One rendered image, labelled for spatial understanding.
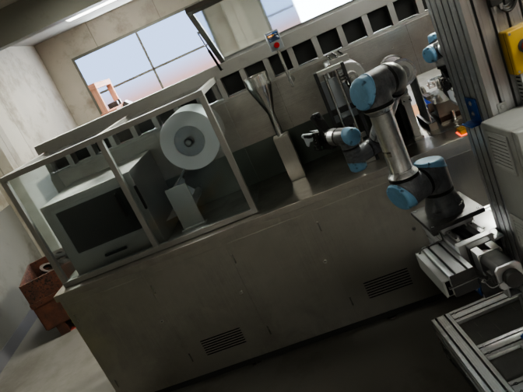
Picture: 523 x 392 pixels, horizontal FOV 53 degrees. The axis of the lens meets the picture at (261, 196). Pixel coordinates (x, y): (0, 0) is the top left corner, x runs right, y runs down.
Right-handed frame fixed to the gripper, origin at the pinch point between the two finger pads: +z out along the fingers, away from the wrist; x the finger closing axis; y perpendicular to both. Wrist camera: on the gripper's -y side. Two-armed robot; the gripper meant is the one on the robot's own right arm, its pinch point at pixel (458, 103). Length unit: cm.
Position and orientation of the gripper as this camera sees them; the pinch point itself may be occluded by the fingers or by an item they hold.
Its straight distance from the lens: 275.8
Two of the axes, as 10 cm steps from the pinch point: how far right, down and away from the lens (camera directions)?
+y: 0.4, -3.3, 9.4
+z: 4.0, 8.7, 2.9
